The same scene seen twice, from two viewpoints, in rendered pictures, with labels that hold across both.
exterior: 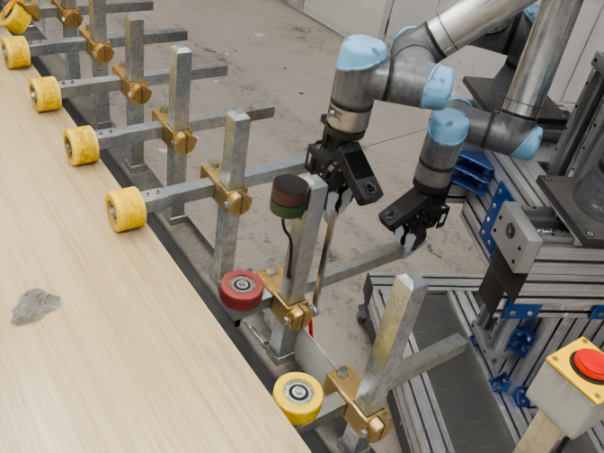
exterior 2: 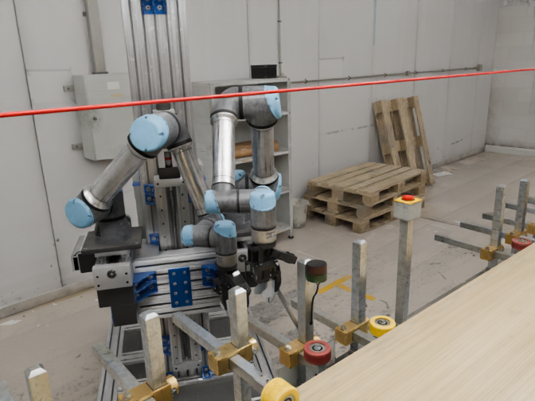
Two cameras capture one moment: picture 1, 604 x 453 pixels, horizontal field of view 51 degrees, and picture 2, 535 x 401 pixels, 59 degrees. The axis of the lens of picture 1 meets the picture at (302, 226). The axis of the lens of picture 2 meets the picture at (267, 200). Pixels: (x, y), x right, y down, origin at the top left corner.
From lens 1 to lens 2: 159 cm
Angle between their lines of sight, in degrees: 79
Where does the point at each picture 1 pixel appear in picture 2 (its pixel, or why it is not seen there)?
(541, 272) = not seen: hidden behind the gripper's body
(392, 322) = (364, 264)
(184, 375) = (398, 358)
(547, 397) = (414, 214)
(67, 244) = not seen: outside the picture
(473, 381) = (201, 388)
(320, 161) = (270, 267)
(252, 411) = (403, 334)
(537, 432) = (409, 231)
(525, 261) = not seen: hidden behind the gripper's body
